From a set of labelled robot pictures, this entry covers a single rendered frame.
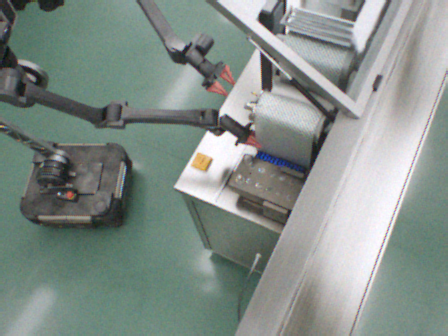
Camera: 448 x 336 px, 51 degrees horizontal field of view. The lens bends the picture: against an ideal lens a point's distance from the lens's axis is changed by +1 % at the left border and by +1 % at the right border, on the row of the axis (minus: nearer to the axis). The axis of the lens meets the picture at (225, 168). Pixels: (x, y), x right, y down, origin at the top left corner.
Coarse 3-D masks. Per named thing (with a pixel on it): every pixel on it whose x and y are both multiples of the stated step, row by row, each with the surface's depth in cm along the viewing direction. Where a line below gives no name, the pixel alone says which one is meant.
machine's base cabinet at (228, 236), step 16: (192, 208) 218; (208, 208) 207; (208, 224) 229; (224, 224) 216; (240, 224) 205; (208, 240) 255; (224, 240) 240; (240, 240) 226; (256, 240) 214; (272, 240) 203; (224, 256) 267; (240, 256) 252
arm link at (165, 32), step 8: (136, 0) 184; (144, 0) 180; (152, 0) 180; (144, 8) 178; (152, 8) 178; (152, 16) 176; (160, 16) 175; (152, 24) 176; (160, 24) 174; (168, 24) 173; (160, 32) 172; (168, 32) 171; (168, 40) 169; (168, 48) 167; (176, 56) 168
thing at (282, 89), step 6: (276, 84) 184; (282, 84) 184; (276, 90) 183; (282, 90) 182; (288, 90) 182; (294, 90) 182; (282, 96) 182; (288, 96) 181; (294, 96) 180; (300, 96) 180; (312, 96) 180; (318, 96) 180; (306, 102) 179; (324, 102) 177; (330, 108) 176; (336, 108) 182
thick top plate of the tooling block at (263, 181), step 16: (256, 160) 192; (256, 176) 188; (272, 176) 188; (288, 176) 187; (304, 176) 186; (240, 192) 189; (256, 192) 185; (272, 192) 184; (288, 192) 183; (288, 208) 180
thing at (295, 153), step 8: (256, 128) 180; (256, 136) 185; (264, 136) 182; (272, 136) 179; (264, 144) 188; (272, 144) 185; (280, 144) 182; (288, 144) 179; (296, 144) 176; (264, 152) 194; (272, 152) 190; (280, 152) 187; (288, 152) 184; (296, 152) 181; (304, 152) 178; (288, 160) 190; (296, 160) 187; (304, 160) 184
